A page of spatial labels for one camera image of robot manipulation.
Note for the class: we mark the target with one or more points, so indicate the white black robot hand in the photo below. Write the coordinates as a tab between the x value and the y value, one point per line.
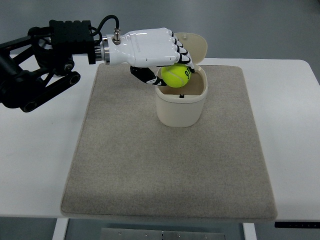
142	49

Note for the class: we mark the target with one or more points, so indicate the yellow tennis ball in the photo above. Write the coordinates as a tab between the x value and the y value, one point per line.
176	76

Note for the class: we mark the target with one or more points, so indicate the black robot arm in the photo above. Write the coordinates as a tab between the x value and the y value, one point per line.
38	67

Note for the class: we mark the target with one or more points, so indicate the cream bin with open lid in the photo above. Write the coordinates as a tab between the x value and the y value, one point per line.
182	107

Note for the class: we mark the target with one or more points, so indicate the grey felt mat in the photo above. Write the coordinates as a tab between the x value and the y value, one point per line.
127	164

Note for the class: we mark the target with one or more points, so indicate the metal plate under table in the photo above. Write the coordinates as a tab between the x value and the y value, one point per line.
143	234

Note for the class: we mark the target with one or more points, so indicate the white left table leg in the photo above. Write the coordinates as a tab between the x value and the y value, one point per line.
60	229

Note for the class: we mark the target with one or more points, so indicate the white table leg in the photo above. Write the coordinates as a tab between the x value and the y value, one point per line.
60	229
249	231

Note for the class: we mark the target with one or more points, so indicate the white right table leg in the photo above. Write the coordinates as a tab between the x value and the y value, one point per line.
249	231

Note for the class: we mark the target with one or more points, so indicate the black table control panel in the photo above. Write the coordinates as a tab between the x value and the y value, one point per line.
297	224

